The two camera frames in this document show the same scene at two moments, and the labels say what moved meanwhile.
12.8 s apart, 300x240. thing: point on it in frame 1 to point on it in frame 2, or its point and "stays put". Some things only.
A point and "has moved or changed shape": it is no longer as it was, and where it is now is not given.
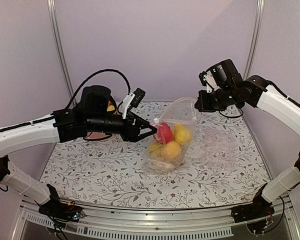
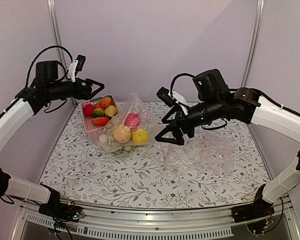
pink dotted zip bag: (173, 130) to (130, 127)
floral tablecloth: (225, 167) stays put
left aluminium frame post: (56, 37) stays put
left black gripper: (131, 132) to (86, 94)
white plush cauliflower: (158, 166) to (106, 138)
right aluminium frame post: (254, 39) stays put
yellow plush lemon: (181, 134) has moved or changed shape
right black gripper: (202, 104) to (179, 119)
